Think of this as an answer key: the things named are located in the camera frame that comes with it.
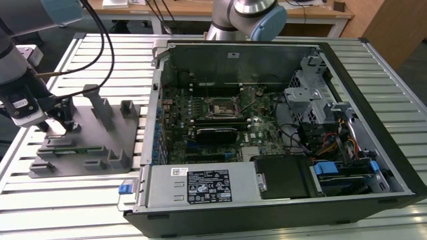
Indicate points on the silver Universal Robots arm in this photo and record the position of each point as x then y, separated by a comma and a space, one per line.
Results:
14, 60

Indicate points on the blue plastic clip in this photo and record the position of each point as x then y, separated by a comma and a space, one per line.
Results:
374, 167

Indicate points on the grey power supply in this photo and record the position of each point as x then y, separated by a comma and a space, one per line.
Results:
161, 185

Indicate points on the green motherboard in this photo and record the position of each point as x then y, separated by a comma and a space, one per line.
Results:
264, 125

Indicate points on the silver CPU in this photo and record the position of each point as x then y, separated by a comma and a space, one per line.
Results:
57, 127

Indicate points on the small brown box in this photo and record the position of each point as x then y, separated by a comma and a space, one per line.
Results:
340, 6

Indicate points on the silver metal support bar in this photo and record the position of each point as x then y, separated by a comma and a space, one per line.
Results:
358, 130

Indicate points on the wooden desk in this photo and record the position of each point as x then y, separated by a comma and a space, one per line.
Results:
190, 6

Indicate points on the white cardboard box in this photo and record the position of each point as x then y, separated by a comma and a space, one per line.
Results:
116, 3
138, 2

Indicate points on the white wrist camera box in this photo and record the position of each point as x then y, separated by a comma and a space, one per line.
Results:
30, 120

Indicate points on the black RAM slot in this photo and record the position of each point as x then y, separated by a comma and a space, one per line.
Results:
222, 126
217, 92
217, 86
222, 121

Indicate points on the grey parts rack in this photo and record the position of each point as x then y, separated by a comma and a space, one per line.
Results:
90, 140

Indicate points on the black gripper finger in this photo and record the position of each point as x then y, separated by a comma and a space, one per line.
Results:
70, 112
42, 127

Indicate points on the small silver heatsink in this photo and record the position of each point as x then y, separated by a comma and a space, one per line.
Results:
252, 153

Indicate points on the black open PC case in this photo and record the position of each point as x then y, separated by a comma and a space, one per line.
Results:
234, 220

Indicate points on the blue disk carrier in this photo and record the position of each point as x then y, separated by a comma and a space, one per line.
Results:
325, 168

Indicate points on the black plastic shroud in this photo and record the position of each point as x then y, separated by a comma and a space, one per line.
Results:
284, 175

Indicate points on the silver metal drive cage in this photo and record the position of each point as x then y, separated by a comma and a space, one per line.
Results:
301, 96

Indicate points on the small black graphics card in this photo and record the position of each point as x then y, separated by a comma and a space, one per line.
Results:
217, 136

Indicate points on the black office chair base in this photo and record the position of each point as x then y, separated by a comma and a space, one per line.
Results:
125, 25

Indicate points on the CPU socket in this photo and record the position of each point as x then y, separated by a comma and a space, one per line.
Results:
222, 108

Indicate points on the metal locking lever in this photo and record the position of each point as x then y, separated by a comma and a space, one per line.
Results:
206, 87

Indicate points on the blue case latch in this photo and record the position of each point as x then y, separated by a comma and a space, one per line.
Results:
126, 189

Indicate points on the green RAM stick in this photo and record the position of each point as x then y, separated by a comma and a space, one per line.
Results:
78, 150

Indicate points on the silver disk bay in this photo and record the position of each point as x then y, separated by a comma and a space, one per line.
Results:
381, 182

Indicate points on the wooden cabinet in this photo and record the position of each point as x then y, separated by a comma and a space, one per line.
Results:
401, 25

